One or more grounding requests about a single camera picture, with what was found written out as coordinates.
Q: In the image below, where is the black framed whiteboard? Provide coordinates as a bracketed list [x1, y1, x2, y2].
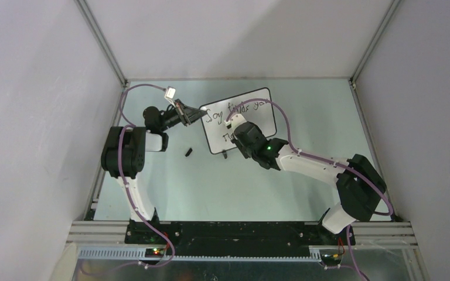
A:
[200, 87, 277, 155]

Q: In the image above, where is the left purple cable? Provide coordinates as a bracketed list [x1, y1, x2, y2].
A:
[118, 83, 176, 270]

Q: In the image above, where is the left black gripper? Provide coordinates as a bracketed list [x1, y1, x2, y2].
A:
[158, 99, 206, 132]

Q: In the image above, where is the aluminium frame rail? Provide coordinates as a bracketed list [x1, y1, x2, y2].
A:
[67, 221, 418, 262]

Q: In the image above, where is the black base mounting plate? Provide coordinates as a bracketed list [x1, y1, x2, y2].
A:
[124, 221, 356, 258]

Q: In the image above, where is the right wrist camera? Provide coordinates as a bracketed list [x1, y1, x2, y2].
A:
[222, 114, 251, 142]

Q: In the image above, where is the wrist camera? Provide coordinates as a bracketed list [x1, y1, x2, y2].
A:
[164, 86, 176, 103]
[222, 114, 251, 142]

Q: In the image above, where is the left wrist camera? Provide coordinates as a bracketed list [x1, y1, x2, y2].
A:
[164, 86, 176, 103]

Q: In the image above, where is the black marker cap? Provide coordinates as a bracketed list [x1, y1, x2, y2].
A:
[185, 148, 193, 157]

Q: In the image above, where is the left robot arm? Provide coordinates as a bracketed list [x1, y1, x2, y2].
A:
[101, 99, 207, 244]

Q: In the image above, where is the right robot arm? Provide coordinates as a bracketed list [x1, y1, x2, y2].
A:
[226, 118, 387, 245]

